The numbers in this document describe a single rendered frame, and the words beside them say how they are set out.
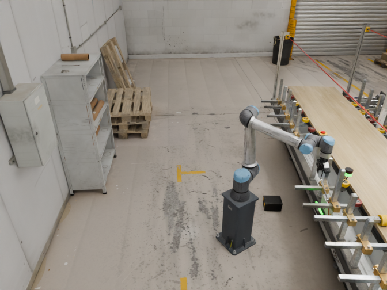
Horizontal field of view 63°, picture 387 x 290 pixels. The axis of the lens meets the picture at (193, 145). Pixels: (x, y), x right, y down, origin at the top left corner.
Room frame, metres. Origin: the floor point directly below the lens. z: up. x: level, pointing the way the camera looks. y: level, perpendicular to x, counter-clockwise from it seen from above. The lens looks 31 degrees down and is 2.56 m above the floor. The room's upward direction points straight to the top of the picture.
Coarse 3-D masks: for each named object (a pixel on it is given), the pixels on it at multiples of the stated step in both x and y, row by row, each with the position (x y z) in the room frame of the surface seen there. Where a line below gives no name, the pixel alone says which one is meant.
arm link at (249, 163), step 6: (246, 108) 2.51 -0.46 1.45; (252, 108) 2.51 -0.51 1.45; (252, 114) 2.45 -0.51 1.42; (258, 114) 2.54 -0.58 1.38; (246, 132) 2.49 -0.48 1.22; (252, 132) 2.48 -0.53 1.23; (246, 138) 2.48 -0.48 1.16; (252, 138) 2.47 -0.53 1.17; (246, 144) 2.48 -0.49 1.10; (252, 144) 2.47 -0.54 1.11; (246, 150) 2.48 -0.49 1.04; (252, 150) 2.47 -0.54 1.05; (246, 156) 2.47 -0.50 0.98; (252, 156) 2.46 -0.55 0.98; (246, 162) 2.47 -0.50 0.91; (252, 162) 2.46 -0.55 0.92; (246, 168) 2.45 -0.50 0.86; (252, 168) 2.44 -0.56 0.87; (258, 168) 2.51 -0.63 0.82; (252, 174) 2.40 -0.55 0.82
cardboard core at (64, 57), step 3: (63, 54) 3.64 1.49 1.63; (66, 54) 3.64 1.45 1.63; (69, 54) 3.64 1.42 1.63; (72, 54) 3.64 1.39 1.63; (75, 54) 3.64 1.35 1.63; (78, 54) 3.64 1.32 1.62; (81, 54) 3.65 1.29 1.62; (84, 54) 3.65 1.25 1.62; (87, 54) 3.65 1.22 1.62; (63, 57) 3.61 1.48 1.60; (66, 57) 3.62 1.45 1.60; (69, 57) 3.62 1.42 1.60; (72, 57) 3.62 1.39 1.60; (75, 57) 3.62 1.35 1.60; (78, 57) 3.62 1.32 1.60; (81, 57) 3.63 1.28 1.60; (84, 57) 3.63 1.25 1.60; (87, 57) 3.63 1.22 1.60; (63, 60) 3.63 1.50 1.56; (66, 60) 3.64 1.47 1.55; (69, 60) 3.64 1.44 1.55
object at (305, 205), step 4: (304, 204) 1.93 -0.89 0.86; (308, 204) 1.93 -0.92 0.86; (312, 204) 1.93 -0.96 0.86; (316, 204) 1.93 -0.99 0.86; (320, 204) 1.93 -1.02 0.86; (324, 204) 1.93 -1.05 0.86; (328, 204) 1.93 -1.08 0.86; (340, 204) 1.93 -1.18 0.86; (344, 204) 1.93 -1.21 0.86; (344, 208) 1.91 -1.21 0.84; (356, 208) 1.91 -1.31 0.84
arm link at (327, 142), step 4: (324, 136) 2.17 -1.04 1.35; (328, 136) 2.18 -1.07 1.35; (324, 140) 2.13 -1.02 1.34; (328, 140) 2.12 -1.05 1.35; (332, 140) 2.12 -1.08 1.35; (320, 144) 2.14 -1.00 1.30; (324, 144) 2.13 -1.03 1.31; (328, 144) 2.11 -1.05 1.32; (332, 144) 2.11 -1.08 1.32; (324, 148) 2.12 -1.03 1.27; (328, 148) 2.11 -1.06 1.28; (332, 148) 2.12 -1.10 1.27; (324, 152) 2.12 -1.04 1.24; (328, 152) 2.11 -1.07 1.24
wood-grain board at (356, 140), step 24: (312, 96) 4.16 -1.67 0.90; (336, 96) 4.15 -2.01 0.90; (312, 120) 3.39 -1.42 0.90; (336, 120) 3.38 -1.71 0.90; (360, 120) 3.38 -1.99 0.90; (336, 144) 2.81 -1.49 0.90; (360, 144) 2.81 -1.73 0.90; (384, 144) 2.81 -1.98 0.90; (360, 168) 2.39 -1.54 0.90; (384, 168) 2.38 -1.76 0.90; (360, 192) 2.04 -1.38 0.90; (384, 192) 2.04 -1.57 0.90; (384, 240) 1.54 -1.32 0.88
